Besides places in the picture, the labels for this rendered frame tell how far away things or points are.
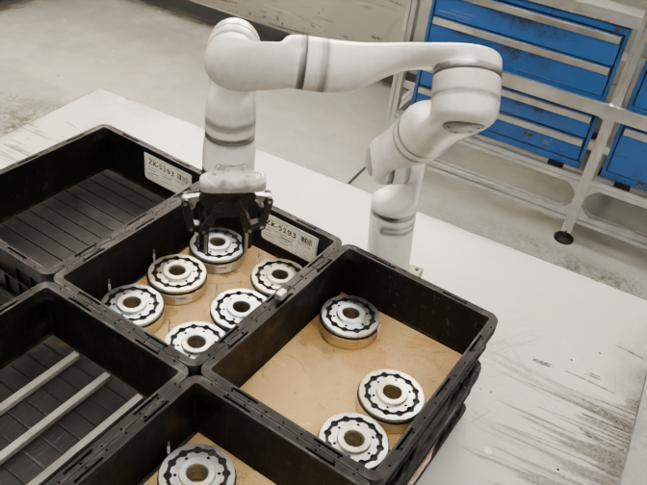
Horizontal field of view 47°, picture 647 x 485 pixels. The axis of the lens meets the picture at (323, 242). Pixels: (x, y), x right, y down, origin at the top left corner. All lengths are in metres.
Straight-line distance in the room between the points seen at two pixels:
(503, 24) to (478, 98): 1.94
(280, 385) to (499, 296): 0.64
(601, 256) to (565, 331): 1.58
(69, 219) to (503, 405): 0.89
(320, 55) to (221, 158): 0.20
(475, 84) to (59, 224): 0.86
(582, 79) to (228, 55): 2.11
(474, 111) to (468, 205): 2.26
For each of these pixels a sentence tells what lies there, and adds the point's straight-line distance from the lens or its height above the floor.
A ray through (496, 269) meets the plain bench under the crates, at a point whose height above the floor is 0.70.
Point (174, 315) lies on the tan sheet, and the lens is 1.29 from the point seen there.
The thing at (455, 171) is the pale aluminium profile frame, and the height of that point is 0.13.
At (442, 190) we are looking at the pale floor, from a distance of 3.29.
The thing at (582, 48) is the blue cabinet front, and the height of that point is 0.77.
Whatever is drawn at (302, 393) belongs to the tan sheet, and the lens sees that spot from 1.18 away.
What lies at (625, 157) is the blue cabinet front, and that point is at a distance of 3.00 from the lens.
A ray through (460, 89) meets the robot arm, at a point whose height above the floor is 1.31.
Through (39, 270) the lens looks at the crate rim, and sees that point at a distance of 1.24.
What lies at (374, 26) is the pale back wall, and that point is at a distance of 4.10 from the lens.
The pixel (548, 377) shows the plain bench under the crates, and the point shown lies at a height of 0.70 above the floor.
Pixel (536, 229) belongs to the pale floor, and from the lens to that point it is 3.21.
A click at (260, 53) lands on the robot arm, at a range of 0.96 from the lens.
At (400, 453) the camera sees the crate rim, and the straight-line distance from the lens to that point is 1.01.
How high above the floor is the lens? 1.72
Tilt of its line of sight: 37 degrees down
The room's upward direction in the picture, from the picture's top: 8 degrees clockwise
